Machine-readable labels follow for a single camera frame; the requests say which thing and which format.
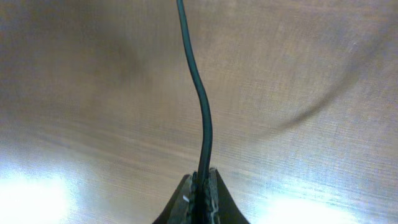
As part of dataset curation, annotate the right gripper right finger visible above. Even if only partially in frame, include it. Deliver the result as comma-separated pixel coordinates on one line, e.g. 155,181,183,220
205,168,249,224

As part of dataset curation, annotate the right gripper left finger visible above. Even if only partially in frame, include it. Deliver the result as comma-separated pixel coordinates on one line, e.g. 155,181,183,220
152,172,198,224

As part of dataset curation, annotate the black USB charging cable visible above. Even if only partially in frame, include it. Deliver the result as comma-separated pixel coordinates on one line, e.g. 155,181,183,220
175,0,214,187

